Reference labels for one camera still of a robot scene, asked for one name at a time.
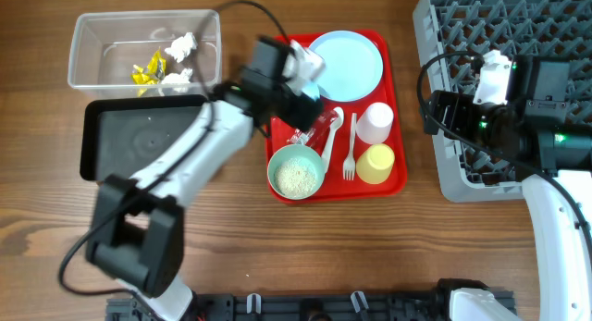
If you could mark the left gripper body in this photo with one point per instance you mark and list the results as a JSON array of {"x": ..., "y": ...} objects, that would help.
[{"x": 294, "y": 111}]

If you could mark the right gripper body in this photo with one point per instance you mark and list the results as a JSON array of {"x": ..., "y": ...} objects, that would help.
[{"x": 474, "y": 122}]

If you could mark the red snack wrapper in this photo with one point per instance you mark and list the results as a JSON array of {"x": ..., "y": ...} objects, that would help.
[{"x": 314, "y": 134}]

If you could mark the white plastic cup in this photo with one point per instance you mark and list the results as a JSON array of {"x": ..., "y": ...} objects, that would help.
[{"x": 374, "y": 125}]

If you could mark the green bowl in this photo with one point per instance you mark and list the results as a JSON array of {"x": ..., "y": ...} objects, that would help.
[{"x": 292, "y": 151}]

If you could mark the white napkin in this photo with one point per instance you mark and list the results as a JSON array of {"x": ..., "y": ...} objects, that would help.
[
  {"x": 179, "y": 81},
  {"x": 182, "y": 47}
]

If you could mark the white rice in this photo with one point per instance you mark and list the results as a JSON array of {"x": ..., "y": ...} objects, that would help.
[{"x": 295, "y": 178}]

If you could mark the yellow plastic cup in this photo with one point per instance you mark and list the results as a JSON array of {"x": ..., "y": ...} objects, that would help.
[{"x": 375, "y": 164}]

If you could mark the yellow snack wrapper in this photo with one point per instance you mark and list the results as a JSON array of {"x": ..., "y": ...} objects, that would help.
[{"x": 153, "y": 73}]

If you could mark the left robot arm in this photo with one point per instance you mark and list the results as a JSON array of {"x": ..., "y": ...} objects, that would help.
[{"x": 137, "y": 230}]

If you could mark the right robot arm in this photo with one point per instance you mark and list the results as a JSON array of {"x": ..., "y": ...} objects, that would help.
[{"x": 518, "y": 114}]

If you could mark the grey dishwasher rack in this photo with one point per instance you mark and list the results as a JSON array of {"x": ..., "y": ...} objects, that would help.
[{"x": 560, "y": 28}]

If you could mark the white plastic spoon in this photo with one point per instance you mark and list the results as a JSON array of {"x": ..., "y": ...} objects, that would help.
[{"x": 333, "y": 128}]

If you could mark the light blue plate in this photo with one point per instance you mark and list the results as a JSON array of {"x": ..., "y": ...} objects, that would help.
[{"x": 354, "y": 66}]

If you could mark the red serving tray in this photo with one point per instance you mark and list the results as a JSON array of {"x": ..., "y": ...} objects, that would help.
[{"x": 334, "y": 187}]

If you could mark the white plastic fork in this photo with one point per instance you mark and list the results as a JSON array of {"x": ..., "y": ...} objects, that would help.
[{"x": 348, "y": 168}]

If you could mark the clear plastic bin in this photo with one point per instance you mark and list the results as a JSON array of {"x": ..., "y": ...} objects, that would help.
[{"x": 106, "y": 47}]

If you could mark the black plastic tray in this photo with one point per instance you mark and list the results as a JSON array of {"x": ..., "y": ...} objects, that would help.
[{"x": 122, "y": 136}]

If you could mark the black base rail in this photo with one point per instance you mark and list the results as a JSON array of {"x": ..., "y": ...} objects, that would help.
[{"x": 226, "y": 307}]

